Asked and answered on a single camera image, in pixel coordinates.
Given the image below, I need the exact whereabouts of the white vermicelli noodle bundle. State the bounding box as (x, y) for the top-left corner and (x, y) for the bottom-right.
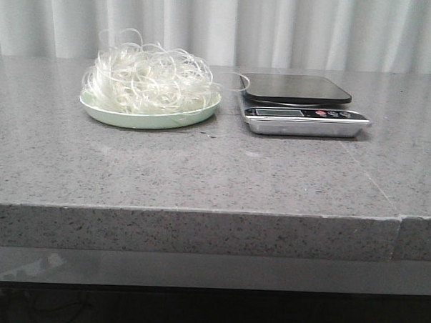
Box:
(79, 26), (252, 126)

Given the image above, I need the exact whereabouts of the light green round plate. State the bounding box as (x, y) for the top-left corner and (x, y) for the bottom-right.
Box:
(80, 94), (221, 130)

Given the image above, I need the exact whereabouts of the black silver kitchen scale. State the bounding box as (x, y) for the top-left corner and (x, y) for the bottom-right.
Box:
(239, 73), (370, 138)

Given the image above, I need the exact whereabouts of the white pleated curtain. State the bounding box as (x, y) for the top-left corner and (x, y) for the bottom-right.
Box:
(0, 0), (431, 74)

